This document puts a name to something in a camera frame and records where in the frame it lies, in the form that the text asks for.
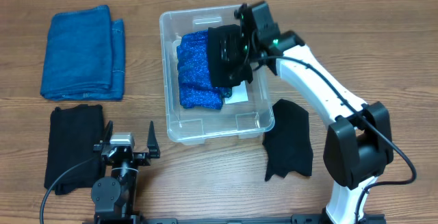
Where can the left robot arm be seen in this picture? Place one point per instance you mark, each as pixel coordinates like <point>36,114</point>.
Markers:
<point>114,195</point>

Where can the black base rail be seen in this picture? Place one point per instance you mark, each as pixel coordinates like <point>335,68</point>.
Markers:
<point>232,220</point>

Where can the blue sparkly cloth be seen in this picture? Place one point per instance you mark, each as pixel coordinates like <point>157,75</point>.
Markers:
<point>195,88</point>

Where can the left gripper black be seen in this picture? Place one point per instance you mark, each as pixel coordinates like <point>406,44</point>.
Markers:
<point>153,147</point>

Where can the clear plastic container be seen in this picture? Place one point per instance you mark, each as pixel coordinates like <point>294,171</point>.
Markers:
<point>193,126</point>

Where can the black cloth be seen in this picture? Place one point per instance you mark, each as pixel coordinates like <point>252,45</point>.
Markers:
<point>225,75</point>
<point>73,133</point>
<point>288,144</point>

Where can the folded blue denim cloth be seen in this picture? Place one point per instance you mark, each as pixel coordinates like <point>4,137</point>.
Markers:
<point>85,57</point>

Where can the white paper label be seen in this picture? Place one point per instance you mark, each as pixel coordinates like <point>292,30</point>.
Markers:
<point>239,94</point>

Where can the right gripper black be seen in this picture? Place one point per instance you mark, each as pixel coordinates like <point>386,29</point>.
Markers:
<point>230,54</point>

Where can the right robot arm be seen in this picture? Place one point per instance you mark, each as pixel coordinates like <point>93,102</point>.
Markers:
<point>358,138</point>

